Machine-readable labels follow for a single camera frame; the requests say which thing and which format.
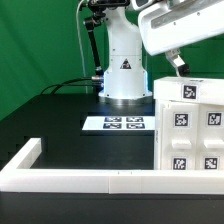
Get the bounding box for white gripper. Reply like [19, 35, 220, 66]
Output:
[138, 0, 224, 77]

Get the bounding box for small white tagged block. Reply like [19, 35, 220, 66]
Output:
[154, 77, 224, 105]

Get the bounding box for white cabinet body box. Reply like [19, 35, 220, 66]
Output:
[154, 100, 224, 171]

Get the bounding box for white cabinet door panel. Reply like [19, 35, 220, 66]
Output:
[161, 102, 198, 170]

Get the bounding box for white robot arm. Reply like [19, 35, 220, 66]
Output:
[99, 0, 224, 104]

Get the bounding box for white marker tag sheet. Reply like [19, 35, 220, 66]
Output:
[82, 116, 155, 131]

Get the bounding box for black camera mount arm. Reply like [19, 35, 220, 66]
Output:
[79, 0, 131, 83]

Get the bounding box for black cables at base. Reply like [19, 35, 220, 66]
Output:
[40, 77, 104, 96]

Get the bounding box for grey cable on stand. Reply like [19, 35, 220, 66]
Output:
[75, 0, 89, 95]

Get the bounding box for white U-shaped border frame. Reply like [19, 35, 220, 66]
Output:
[0, 138, 224, 195]

